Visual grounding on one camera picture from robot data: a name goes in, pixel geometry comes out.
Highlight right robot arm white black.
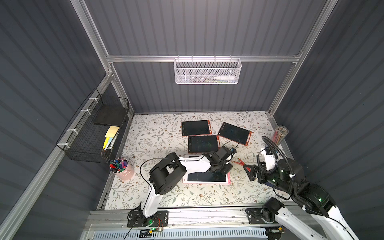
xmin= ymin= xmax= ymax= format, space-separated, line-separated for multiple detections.
xmin=243 ymin=159 xmax=358 ymax=240

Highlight red tablet middle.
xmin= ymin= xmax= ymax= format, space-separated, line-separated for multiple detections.
xmin=188 ymin=135 xmax=220 ymax=154

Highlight red stylus upper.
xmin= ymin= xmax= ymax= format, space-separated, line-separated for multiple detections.
xmin=233 ymin=159 xmax=245 ymax=166

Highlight black wire wall basket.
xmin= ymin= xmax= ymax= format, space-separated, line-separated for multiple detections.
xmin=57 ymin=89 xmax=130 ymax=165

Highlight red tablet back left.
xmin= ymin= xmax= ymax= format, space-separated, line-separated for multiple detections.
xmin=182 ymin=120 xmax=212 ymax=137

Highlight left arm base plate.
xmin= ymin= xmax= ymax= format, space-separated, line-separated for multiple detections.
xmin=127 ymin=209 xmax=169 ymax=228

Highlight red tablet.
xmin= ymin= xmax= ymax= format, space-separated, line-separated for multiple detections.
xmin=182 ymin=120 xmax=212 ymax=137
xmin=218 ymin=123 xmax=252 ymax=146
xmin=188 ymin=135 xmax=220 ymax=154

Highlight red tablet back right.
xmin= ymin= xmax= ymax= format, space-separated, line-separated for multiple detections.
xmin=218 ymin=123 xmax=252 ymax=146

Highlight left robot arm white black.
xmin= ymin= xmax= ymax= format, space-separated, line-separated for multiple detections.
xmin=140 ymin=146 xmax=237 ymax=219

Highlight pink white writing tablet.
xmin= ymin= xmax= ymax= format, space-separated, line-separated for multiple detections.
xmin=179 ymin=155 xmax=231 ymax=185

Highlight yellow sticky notes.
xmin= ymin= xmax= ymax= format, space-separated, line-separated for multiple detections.
xmin=103 ymin=126 xmax=120 ymax=150

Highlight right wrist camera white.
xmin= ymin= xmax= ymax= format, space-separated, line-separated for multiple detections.
xmin=261 ymin=148 xmax=277 ymax=171

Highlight white wire mesh basket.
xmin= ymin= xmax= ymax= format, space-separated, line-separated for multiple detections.
xmin=173 ymin=57 xmax=242 ymax=85

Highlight black notebook in basket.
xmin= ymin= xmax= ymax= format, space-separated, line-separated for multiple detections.
xmin=94 ymin=105 xmax=127 ymax=127

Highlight pink cup of markers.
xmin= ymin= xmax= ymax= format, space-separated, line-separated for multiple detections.
xmin=109 ymin=158 xmax=135 ymax=181

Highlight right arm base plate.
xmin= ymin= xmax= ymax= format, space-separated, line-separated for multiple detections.
xmin=245 ymin=208 xmax=270 ymax=225

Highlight white marker in basket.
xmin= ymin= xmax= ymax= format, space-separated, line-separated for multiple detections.
xmin=213 ymin=76 xmax=236 ymax=83

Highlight clear tube of colour pencils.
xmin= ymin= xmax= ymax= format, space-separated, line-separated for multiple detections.
xmin=272 ymin=126 xmax=289 ymax=146

